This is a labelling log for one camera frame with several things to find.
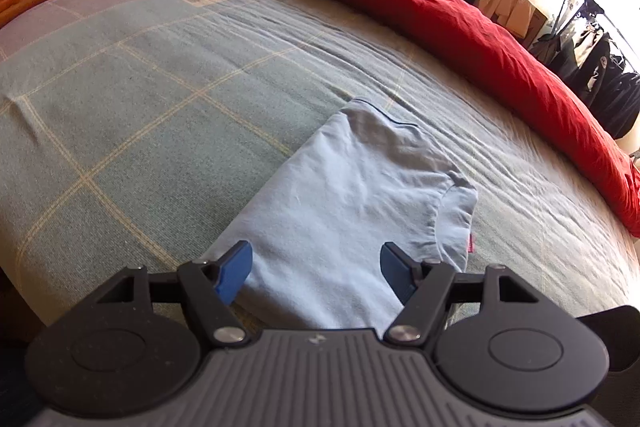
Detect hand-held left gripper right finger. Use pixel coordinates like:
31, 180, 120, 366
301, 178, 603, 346
379, 242, 543, 349

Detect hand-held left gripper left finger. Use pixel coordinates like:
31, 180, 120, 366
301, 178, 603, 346
95, 239, 253, 349

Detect light blue long-sleeve shirt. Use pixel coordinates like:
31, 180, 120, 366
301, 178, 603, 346
202, 97, 480, 333

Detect row of dark hanging clothes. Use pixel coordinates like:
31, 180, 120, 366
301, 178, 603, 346
530, 0, 640, 140

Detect grey-green checked bed sheet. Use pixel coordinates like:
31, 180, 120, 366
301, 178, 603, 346
0, 0, 640, 343

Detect red duvet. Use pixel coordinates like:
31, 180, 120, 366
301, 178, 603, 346
259, 0, 640, 238

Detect beige cloth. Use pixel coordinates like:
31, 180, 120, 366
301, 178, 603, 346
475, 0, 536, 40

